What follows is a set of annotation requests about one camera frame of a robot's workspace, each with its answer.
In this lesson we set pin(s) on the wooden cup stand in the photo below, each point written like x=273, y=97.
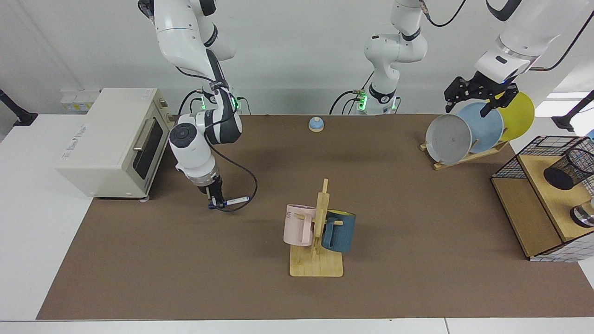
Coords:
x=320, y=264

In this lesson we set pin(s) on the black mesh pen holder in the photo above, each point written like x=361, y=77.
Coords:
x=564, y=176

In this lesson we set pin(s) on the blue and white marker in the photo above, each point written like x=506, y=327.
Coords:
x=236, y=201

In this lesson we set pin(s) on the glass lid with silver rim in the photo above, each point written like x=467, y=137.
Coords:
x=584, y=215

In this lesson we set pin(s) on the black clamp stand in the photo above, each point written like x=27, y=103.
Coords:
x=573, y=118
x=18, y=113

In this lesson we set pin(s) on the brown table cloth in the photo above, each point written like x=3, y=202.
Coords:
x=232, y=278

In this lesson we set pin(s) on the yellow plate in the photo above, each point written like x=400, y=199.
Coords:
x=519, y=118

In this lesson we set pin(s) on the small light blue object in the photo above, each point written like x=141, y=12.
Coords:
x=590, y=135

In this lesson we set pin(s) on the pale toaster oven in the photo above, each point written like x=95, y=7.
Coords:
x=106, y=148

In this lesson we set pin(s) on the light blue plate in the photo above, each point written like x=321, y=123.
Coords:
x=487, y=132

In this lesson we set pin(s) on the dark teal mug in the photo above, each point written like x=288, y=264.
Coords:
x=341, y=234

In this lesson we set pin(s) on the white tiled board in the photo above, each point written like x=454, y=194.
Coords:
x=561, y=253

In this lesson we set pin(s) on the small blue round bell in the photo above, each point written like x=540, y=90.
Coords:
x=316, y=124

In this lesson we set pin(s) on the wooden plate rack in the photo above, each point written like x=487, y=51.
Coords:
x=464, y=160

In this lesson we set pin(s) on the grey plate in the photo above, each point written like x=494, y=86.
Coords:
x=448, y=139

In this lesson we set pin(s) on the white power strip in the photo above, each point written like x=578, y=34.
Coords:
x=79, y=99

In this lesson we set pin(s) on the pink mug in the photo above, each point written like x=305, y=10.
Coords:
x=297, y=227

